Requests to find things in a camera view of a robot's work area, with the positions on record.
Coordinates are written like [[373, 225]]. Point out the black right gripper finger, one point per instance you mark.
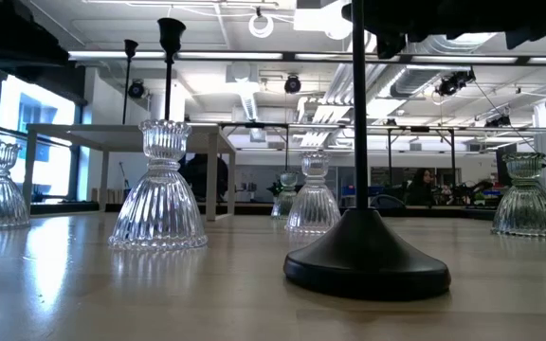
[[347, 13]]

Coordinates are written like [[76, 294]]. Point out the black tall candlestick holder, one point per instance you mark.
[[130, 47], [363, 260], [171, 33]]

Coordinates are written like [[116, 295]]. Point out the green glass candle holder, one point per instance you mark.
[[281, 199], [529, 208]]

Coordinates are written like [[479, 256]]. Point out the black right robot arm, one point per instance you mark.
[[538, 19]]

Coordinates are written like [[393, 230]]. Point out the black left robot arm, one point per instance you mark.
[[7, 33]]

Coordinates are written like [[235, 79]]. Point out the black metal rack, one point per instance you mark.
[[420, 129]]

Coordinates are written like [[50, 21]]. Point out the LED light bar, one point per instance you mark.
[[230, 55]]

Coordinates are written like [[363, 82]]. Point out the person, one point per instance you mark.
[[422, 187]]

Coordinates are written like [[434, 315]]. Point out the black office chair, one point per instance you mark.
[[387, 201]]

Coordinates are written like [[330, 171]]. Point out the black overhead camera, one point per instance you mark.
[[453, 83]]

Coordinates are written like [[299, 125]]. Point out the black aluminium table frame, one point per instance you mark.
[[467, 213]]

